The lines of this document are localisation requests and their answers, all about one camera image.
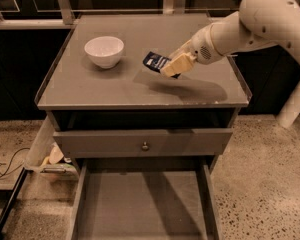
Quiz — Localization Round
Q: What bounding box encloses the grey top drawer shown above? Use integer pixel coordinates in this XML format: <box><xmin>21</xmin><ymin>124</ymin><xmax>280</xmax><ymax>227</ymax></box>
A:
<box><xmin>53</xmin><ymin>128</ymin><xmax>232</xmax><ymax>158</ymax></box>

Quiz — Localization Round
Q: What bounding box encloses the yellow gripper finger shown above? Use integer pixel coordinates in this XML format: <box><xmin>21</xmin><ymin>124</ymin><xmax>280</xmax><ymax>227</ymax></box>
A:
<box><xmin>160</xmin><ymin>53</ymin><xmax>196</xmax><ymax>77</ymax></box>
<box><xmin>169</xmin><ymin>40</ymin><xmax>191</xmax><ymax>59</ymax></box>

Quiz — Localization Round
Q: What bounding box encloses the blue rxbar blueberry wrapper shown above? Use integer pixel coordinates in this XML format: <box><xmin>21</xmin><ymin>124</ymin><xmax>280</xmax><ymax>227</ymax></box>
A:
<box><xmin>142</xmin><ymin>52</ymin><xmax>170</xmax><ymax>73</ymax></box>

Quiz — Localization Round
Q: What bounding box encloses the white table leg post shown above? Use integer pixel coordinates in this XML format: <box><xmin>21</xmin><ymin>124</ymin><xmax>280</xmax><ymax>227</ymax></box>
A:
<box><xmin>276</xmin><ymin>81</ymin><xmax>300</xmax><ymax>128</ymax></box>

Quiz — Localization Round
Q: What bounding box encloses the grey drawer cabinet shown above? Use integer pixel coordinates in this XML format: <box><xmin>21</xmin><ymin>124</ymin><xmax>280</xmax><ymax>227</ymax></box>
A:
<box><xmin>34</xmin><ymin>13</ymin><xmax>253</xmax><ymax>240</ymax></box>

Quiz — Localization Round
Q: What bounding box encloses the grey open middle drawer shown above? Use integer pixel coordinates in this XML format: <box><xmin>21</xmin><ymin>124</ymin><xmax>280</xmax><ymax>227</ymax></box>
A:
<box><xmin>66</xmin><ymin>158</ymin><xmax>224</xmax><ymax>240</ymax></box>

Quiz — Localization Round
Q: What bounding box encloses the metal window frame rail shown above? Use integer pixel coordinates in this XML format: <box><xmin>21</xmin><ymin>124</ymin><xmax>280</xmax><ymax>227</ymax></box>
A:
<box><xmin>0</xmin><ymin>0</ymin><xmax>300</xmax><ymax>30</ymax></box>

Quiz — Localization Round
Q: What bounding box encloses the round metal drawer knob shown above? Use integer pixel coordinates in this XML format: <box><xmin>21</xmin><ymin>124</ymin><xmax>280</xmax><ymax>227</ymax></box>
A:
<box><xmin>141</xmin><ymin>142</ymin><xmax>150</xmax><ymax>151</ymax></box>

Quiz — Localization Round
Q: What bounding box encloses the white ceramic bowl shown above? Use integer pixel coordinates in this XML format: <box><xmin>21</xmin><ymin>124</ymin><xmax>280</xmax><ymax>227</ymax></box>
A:
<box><xmin>84</xmin><ymin>36</ymin><xmax>124</xmax><ymax>69</ymax></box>

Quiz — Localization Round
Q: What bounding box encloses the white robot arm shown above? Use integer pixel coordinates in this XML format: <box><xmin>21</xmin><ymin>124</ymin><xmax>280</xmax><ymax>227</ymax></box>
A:
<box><xmin>160</xmin><ymin>0</ymin><xmax>300</xmax><ymax>77</ymax></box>

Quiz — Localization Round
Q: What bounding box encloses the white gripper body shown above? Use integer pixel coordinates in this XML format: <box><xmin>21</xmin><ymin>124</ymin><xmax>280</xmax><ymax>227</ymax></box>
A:
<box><xmin>190</xmin><ymin>26</ymin><xmax>223</xmax><ymax>65</ymax></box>

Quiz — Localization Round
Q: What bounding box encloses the black floor cable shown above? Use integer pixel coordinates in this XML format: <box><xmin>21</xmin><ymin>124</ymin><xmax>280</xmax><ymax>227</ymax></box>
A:
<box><xmin>0</xmin><ymin>141</ymin><xmax>31</xmax><ymax>180</ymax></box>

